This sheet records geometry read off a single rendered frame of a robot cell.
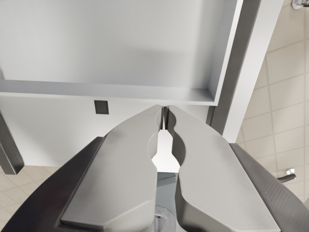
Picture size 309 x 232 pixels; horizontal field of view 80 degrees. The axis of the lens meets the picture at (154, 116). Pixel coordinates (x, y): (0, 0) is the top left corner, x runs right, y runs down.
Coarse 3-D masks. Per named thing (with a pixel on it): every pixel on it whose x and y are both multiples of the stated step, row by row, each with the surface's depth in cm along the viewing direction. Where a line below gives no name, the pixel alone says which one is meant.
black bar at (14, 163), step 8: (0, 120) 24; (0, 128) 24; (0, 136) 24; (8, 136) 26; (0, 144) 24; (8, 144) 26; (0, 152) 25; (8, 152) 26; (16, 152) 27; (0, 160) 26; (8, 160) 26; (16, 160) 27; (8, 168) 27; (16, 168) 27
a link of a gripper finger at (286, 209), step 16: (240, 160) 8; (256, 176) 7; (272, 176) 7; (272, 192) 6; (288, 192) 6; (272, 208) 6; (288, 208) 6; (304, 208) 6; (288, 224) 5; (304, 224) 5
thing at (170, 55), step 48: (0, 0) 17; (48, 0) 17; (96, 0) 17; (144, 0) 17; (192, 0) 17; (240, 0) 14; (0, 48) 20; (48, 48) 20; (96, 48) 19; (144, 48) 19; (192, 48) 19; (48, 96) 19; (96, 96) 19; (144, 96) 19; (192, 96) 19
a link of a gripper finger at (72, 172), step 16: (96, 144) 8; (80, 160) 7; (64, 176) 7; (80, 176) 7; (48, 192) 6; (64, 192) 6; (32, 208) 6; (48, 208) 6; (64, 208) 6; (16, 224) 5; (32, 224) 5; (48, 224) 5
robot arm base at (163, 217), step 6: (156, 210) 47; (162, 210) 48; (168, 210) 49; (156, 216) 48; (162, 216) 47; (168, 216) 48; (174, 216) 51; (156, 222) 47; (162, 222) 46; (168, 222) 47; (174, 222) 49; (150, 228) 45; (156, 228) 45; (162, 228) 45; (168, 228) 46; (174, 228) 49
